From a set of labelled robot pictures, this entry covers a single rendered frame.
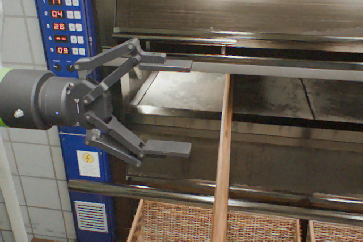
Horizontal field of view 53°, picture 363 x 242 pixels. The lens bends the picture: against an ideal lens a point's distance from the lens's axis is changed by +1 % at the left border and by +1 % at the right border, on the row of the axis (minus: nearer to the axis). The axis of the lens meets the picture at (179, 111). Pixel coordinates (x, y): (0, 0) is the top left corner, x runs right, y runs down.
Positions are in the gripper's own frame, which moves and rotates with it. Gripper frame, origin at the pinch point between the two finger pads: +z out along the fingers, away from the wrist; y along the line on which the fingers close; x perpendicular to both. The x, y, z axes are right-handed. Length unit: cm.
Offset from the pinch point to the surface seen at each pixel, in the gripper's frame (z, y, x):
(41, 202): -65, 74, -56
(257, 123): 15, 31, -55
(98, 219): -40, 76, -53
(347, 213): 32.9, 31.2, -17.9
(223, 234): 7.2, 28.3, -4.8
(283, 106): 24, 31, -68
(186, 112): -8, 31, -59
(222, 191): 6.3, 27.9, -16.8
